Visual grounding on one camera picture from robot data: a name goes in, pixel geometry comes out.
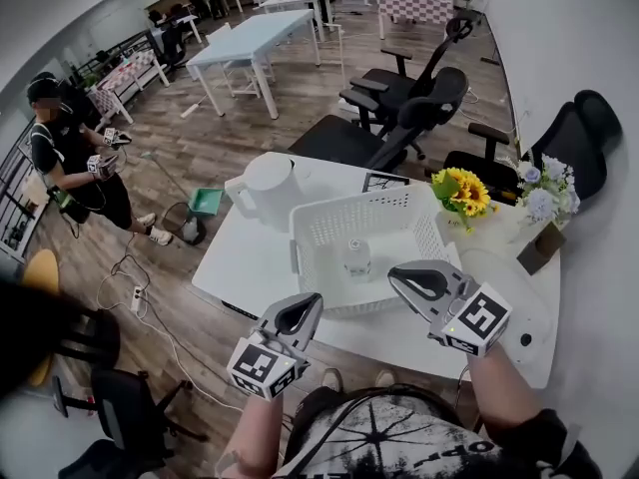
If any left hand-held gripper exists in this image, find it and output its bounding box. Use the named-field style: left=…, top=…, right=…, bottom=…
left=227, top=292, right=324, bottom=401

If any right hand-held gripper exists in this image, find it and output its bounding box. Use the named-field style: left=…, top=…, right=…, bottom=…
left=387, top=260, right=514, bottom=358

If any white plastic basket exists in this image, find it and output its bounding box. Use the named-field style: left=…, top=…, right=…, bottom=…
left=289, top=182, right=463, bottom=318

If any person's right forearm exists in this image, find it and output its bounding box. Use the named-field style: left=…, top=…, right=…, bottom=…
left=466, top=341, right=545, bottom=436

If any person's left forearm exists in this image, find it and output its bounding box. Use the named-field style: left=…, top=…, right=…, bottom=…
left=214, top=394, right=284, bottom=479

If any person's left shoe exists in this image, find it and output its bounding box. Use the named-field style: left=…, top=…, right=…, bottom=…
left=319, top=366, right=345, bottom=393

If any white table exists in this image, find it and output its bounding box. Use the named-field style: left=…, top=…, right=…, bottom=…
left=192, top=151, right=563, bottom=391

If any yellow sunflower bouquet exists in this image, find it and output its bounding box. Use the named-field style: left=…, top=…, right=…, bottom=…
left=429, top=167, right=500, bottom=234

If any round white kettle base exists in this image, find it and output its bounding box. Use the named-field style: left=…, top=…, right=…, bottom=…
left=491, top=296, right=558, bottom=368

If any brown cardboard holder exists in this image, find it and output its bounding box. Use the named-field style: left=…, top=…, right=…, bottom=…
left=516, top=221, right=568, bottom=276

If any white electric kettle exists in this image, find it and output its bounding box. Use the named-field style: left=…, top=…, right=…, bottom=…
left=224, top=153, right=309, bottom=234

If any black mesh trash bin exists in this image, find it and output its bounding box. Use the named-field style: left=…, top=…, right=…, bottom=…
left=162, top=201, right=207, bottom=247

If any black white printed t-shirt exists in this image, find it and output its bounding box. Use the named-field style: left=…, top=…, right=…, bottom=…
left=272, top=384, right=603, bottom=479

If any pale blue flower bouquet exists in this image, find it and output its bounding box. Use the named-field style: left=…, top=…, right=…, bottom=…
left=513, top=153, right=583, bottom=227

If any black mesh office chair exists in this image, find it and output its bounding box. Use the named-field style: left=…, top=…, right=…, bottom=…
left=289, top=66, right=470, bottom=174
left=443, top=90, right=623, bottom=204
left=338, top=17, right=475, bottom=134

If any black rolling chair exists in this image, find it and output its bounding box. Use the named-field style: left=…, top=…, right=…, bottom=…
left=52, top=366, right=209, bottom=479

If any white floor mop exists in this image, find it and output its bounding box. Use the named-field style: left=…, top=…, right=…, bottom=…
left=179, top=90, right=211, bottom=120

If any yellow chair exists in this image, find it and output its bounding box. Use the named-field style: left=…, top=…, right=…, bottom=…
left=22, top=247, right=61, bottom=388

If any checkered cloth table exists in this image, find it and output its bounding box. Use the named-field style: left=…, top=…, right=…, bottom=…
left=88, top=50, right=171, bottom=124
left=374, top=0, right=455, bottom=39

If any light blue top table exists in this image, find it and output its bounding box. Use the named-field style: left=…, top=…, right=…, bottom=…
left=185, top=8, right=320, bottom=119

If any white kettle base cable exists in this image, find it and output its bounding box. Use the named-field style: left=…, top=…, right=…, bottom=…
left=458, top=246, right=555, bottom=318

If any black picture frame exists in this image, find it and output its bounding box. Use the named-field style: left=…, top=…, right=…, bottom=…
left=361, top=171, right=410, bottom=194

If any white floor cable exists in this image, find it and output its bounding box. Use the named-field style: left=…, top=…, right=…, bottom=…
left=97, top=266, right=246, bottom=413

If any green long-handled dustpan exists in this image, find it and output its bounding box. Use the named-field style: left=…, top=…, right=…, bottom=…
left=142, top=151, right=225, bottom=219

